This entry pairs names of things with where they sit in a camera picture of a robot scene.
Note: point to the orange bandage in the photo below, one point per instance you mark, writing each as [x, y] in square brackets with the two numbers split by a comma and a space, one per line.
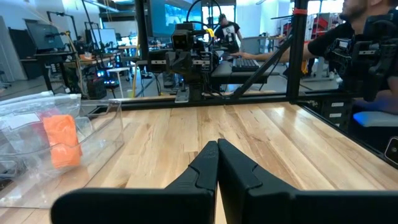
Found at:
[62, 140]

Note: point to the clear plastic bag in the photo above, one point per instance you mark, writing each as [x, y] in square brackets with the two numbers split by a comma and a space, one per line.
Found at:
[25, 96]

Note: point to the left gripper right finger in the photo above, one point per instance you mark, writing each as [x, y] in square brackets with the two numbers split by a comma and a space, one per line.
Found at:
[248, 199]

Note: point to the white-edged black device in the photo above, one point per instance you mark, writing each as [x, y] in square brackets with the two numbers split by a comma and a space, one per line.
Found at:
[392, 151]

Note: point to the bright blue pad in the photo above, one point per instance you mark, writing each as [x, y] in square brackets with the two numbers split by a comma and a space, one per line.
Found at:
[376, 119]

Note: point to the whiteboard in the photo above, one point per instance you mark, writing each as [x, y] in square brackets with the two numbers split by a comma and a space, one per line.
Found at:
[105, 36]

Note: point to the white stool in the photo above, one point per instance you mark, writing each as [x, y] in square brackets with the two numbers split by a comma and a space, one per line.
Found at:
[119, 70]

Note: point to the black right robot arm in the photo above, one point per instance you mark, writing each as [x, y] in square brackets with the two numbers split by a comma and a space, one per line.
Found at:
[196, 90]

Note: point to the person's hand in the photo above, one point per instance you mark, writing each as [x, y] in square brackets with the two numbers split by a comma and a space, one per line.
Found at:
[241, 55]

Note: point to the large blue display screen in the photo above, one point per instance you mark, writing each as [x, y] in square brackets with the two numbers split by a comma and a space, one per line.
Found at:
[174, 15]

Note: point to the black desk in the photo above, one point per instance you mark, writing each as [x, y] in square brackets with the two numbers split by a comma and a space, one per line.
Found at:
[53, 56]

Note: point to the black keypad device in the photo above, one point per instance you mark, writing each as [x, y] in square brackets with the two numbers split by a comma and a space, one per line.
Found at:
[245, 64]

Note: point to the black monitor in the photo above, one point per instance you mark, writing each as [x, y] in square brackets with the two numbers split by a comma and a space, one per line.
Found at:
[45, 35]

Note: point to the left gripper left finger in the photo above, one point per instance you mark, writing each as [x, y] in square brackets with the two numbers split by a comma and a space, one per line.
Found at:
[186, 202]

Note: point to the clear bag with white label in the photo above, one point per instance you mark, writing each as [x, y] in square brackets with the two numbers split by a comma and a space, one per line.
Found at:
[18, 140]

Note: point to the pink bandage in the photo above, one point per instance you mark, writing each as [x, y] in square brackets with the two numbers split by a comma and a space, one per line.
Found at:
[46, 112]

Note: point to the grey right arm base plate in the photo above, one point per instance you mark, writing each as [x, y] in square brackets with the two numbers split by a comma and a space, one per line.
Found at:
[182, 96]

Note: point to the small red clip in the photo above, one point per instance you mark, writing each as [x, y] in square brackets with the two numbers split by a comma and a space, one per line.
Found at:
[300, 12]

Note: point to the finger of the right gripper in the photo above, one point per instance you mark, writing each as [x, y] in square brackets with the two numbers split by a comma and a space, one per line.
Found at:
[173, 67]
[185, 67]

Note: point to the person's forearm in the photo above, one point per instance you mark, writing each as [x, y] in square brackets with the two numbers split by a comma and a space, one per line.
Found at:
[273, 54]

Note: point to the black control box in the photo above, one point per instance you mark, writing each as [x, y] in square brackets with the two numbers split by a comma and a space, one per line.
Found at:
[337, 113]

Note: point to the person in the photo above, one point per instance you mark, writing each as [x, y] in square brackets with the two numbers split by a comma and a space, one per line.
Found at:
[228, 31]
[329, 40]

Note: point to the clear plastic container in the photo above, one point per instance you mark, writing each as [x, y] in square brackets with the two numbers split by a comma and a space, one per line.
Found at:
[105, 130]

